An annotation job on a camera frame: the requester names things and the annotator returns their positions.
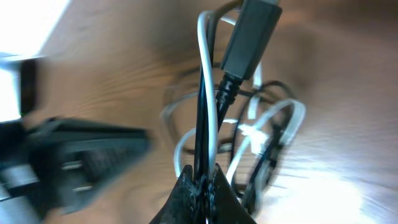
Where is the white usb cable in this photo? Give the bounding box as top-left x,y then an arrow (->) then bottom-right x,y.
160,10 -> 307,218

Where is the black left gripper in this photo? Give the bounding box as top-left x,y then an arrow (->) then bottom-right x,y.
1,118 -> 150,223

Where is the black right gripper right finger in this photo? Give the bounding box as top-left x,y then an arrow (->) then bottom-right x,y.
206,163 -> 256,224

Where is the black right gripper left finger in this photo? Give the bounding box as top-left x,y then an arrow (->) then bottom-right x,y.
149,165 -> 198,224

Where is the black usb cable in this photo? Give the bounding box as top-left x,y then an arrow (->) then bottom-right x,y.
192,0 -> 296,215

